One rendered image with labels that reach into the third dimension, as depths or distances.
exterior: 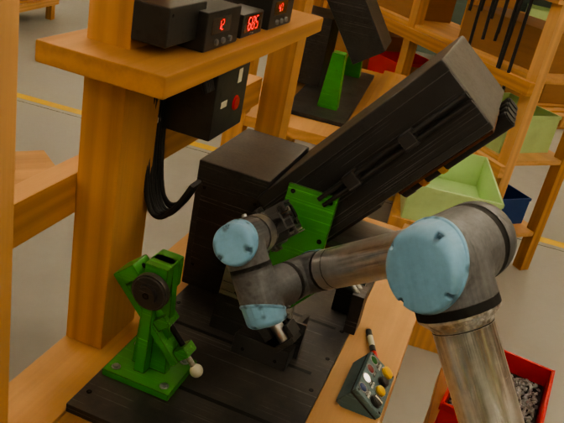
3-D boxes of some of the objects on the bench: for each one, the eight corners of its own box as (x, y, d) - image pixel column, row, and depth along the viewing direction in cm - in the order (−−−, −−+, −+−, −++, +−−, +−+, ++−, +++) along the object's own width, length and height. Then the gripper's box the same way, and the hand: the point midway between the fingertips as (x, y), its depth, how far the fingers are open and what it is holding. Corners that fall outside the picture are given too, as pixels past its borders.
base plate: (391, 251, 220) (393, 245, 219) (267, 499, 124) (269, 491, 123) (268, 210, 230) (269, 204, 229) (65, 411, 134) (65, 403, 133)
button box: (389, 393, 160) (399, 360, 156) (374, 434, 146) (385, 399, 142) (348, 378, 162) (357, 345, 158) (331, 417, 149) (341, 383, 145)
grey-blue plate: (357, 314, 180) (370, 268, 174) (355, 317, 178) (368, 271, 172) (322, 301, 182) (334, 255, 176) (321, 305, 180) (332, 258, 174)
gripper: (295, 247, 130) (320, 232, 151) (268, 195, 131) (296, 186, 151) (256, 266, 133) (286, 248, 153) (230, 216, 133) (263, 205, 154)
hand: (279, 224), depth 152 cm, fingers closed on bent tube, 3 cm apart
